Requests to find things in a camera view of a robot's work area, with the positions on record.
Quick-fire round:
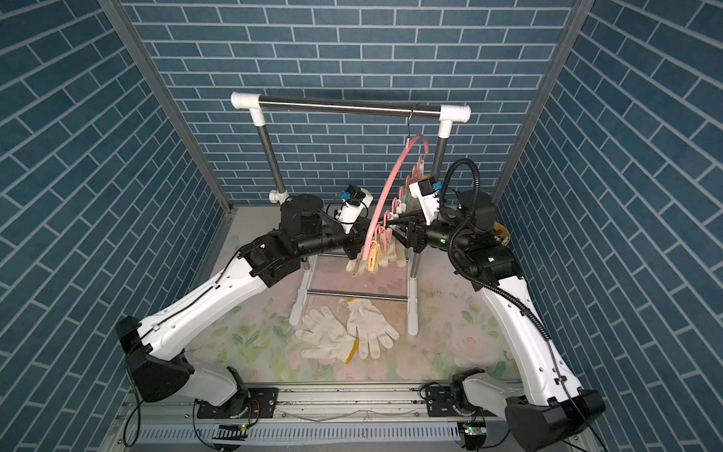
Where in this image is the beige glove dark cuff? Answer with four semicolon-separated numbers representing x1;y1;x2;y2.
346;253;367;277

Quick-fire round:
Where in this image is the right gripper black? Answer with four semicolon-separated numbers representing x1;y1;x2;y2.
384;213;468;257

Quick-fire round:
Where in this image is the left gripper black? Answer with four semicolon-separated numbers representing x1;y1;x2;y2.
293;217;383;260

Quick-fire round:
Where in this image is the yellow cup with pens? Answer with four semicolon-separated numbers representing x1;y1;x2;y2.
494;222;511;246

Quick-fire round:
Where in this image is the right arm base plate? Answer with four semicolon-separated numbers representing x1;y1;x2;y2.
418;382;484;418

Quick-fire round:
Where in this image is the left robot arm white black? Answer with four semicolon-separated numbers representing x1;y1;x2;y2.
115;194;370;411

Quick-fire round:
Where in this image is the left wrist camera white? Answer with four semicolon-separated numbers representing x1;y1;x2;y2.
334;185;374;234

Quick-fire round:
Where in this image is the pink clip hanger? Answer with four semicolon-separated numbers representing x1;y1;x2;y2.
361;104;429;271

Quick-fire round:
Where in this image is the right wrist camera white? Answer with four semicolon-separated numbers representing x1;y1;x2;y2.
410;176;442;226

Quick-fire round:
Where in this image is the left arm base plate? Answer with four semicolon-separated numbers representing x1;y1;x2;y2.
196;387;280;421

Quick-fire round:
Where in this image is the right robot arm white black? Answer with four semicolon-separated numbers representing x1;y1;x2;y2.
398;184;606;451

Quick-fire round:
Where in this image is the white glove yellow cuff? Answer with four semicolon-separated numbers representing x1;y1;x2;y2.
346;299;400;359

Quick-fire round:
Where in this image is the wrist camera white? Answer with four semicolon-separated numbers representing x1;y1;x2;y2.
410;176;442;226
334;185;374;234

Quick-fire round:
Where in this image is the metal clothes drying rack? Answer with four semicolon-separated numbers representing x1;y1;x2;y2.
230;91;473;339

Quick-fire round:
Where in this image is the white cotton glove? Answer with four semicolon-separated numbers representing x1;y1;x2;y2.
295;306;359;363

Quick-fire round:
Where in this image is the aluminium front rail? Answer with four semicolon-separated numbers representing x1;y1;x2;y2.
98;381;600;452

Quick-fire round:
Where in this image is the beige cotton glove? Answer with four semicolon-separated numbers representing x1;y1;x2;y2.
378;237;407;269

